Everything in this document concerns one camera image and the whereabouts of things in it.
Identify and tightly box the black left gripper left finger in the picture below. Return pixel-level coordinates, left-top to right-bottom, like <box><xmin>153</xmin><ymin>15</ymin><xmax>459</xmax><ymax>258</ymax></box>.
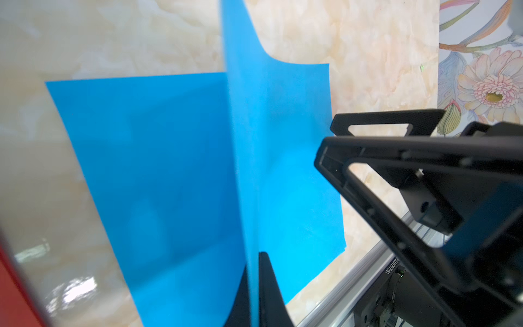
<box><xmin>223</xmin><ymin>268</ymin><xmax>251</xmax><ymax>327</ymax></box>

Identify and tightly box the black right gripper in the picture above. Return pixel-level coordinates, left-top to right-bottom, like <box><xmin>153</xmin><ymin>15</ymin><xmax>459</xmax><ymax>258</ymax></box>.
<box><xmin>315</xmin><ymin>123</ymin><xmax>522</xmax><ymax>326</ymax></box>

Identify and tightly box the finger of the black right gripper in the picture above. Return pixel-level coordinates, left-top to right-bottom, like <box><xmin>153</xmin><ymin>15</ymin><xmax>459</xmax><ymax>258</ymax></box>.
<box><xmin>330</xmin><ymin>108</ymin><xmax>447</xmax><ymax>189</ymax></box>

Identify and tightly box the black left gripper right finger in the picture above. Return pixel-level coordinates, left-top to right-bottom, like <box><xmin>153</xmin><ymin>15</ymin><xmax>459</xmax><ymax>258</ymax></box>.
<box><xmin>259</xmin><ymin>252</ymin><xmax>294</xmax><ymax>327</ymax></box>

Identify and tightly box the blue paper sheet two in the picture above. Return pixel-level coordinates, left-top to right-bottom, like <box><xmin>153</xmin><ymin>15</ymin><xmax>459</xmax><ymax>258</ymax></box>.
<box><xmin>221</xmin><ymin>1</ymin><xmax>346</xmax><ymax>326</ymax></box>

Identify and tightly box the blue paper sheet one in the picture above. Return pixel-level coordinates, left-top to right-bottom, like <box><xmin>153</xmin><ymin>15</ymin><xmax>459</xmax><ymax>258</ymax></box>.
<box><xmin>46</xmin><ymin>73</ymin><xmax>245</xmax><ymax>326</ymax></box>

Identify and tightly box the red paper sheet one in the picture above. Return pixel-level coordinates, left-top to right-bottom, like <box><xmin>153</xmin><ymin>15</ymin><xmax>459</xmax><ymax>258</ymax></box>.
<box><xmin>1</xmin><ymin>239</ymin><xmax>46</xmax><ymax>327</ymax></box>

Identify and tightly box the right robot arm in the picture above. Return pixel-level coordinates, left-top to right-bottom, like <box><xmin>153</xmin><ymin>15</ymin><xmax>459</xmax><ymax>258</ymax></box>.
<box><xmin>315</xmin><ymin>109</ymin><xmax>522</xmax><ymax>326</ymax></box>

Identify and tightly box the front aluminium rail frame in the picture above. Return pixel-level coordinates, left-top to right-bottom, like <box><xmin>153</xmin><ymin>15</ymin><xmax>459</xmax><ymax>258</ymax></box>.
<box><xmin>296</xmin><ymin>212</ymin><xmax>454</xmax><ymax>327</ymax></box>

